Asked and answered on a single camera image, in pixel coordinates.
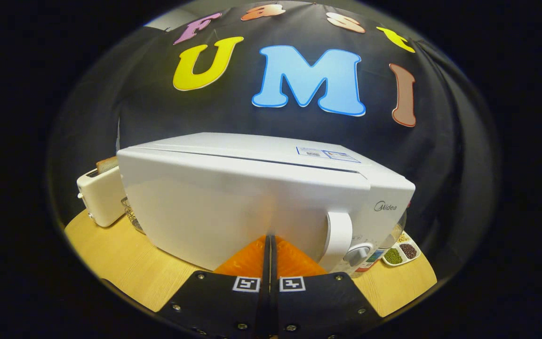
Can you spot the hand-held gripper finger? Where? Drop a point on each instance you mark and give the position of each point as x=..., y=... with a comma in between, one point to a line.
x=264, y=310
x=275, y=310

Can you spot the white microwave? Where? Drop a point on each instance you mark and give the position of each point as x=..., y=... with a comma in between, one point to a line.
x=233, y=212

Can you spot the clear plastic bottle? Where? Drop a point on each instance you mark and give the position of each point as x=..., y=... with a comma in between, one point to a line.
x=373, y=258

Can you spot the white divided bean dish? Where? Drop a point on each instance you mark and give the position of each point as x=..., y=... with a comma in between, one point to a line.
x=393, y=256

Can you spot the cream toaster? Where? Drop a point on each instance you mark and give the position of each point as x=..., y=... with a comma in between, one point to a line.
x=101, y=197

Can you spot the toast slice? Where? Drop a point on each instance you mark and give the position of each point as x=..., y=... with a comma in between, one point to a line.
x=106, y=165

